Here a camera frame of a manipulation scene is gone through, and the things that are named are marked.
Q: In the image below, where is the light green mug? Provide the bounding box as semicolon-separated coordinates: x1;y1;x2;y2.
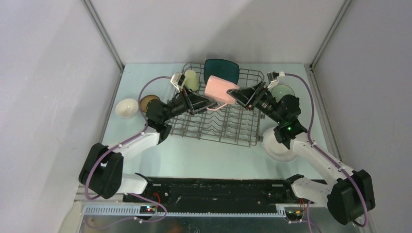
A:
184;70;199;92

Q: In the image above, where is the pink mug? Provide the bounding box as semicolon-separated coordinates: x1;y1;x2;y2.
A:
205;75;240;111

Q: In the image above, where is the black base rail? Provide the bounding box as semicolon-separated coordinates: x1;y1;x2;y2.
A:
122;177;308;215

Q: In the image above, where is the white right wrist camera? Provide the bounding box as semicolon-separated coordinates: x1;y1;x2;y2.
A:
267;71;285;90

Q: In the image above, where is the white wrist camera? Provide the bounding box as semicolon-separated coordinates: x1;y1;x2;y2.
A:
267;71;285;90
170;72;186;92

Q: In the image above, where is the white bowl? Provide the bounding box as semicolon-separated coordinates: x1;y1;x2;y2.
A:
115;99;139;118

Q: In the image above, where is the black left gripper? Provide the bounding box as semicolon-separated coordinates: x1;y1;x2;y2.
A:
161;85;217;122

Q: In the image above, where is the teal square plate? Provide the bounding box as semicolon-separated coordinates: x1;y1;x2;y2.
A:
204;59;240;84

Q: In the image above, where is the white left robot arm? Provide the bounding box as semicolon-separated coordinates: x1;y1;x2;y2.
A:
79;87;217;202

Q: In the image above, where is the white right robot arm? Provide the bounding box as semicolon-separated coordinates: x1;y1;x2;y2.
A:
227;82;376;225

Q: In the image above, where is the brown dotted bowl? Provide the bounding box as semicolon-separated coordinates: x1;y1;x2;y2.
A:
139;95;160;113

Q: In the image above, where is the green ceramic bowl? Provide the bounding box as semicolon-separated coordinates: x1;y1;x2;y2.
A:
271;84;295;100

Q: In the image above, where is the purple cable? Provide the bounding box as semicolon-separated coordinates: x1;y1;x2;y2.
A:
84;76;174;226
283;73;371;233

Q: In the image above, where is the large white plate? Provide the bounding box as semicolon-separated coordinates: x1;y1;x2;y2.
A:
261;127;298;162

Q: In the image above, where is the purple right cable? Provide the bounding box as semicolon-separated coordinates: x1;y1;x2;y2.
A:
283;73;371;233

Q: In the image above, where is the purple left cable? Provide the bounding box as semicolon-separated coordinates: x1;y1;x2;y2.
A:
84;76;174;226

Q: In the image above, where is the grey wire dish rack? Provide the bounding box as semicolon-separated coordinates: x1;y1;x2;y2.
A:
164;62;265;148

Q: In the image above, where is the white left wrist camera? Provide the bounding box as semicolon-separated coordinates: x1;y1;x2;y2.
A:
170;72;186;92

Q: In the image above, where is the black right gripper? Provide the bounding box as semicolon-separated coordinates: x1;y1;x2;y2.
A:
228;80;285;125

